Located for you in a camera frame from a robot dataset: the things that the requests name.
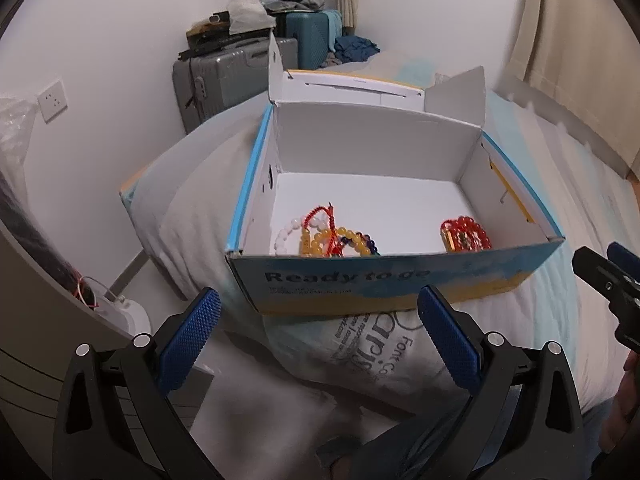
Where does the blue clothes pile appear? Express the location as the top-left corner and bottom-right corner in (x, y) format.
(334, 36), (381, 63)

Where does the white wall socket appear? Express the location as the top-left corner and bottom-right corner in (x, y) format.
(37, 79), (68, 124)

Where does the red bead bracelet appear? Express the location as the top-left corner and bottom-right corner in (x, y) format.
(439, 214), (494, 254)

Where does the grey suitcase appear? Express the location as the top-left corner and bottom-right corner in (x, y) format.
(171, 38), (270, 133)

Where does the striped bed sheet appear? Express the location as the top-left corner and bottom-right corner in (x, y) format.
(308, 91), (639, 411)

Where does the teal suitcase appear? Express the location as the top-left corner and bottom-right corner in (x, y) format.
(285, 9), (343, 70)

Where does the white pillow with print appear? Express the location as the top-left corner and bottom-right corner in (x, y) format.
(120, 114), (464, 412)

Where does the yellow bead bracelet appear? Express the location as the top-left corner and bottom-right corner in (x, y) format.
(298, 225), (371, 258)

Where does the white pink bead bracelet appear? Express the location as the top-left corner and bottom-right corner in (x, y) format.
(272, 216), (307, 257)

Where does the white cardboard shoe box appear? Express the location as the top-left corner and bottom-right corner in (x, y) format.
(228, 44), (564, 316)

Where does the right hand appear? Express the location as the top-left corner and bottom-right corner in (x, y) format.
(600, 351), (639, 453)

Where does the red knotted cord bracelet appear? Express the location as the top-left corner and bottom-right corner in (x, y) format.
(301, 201), (346, 257)

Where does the clutter on suitcases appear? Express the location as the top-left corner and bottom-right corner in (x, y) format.
(178, 0), (324, 61)

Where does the multicolour bead bracelet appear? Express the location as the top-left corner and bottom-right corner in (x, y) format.
(344, 231), (381, 257)

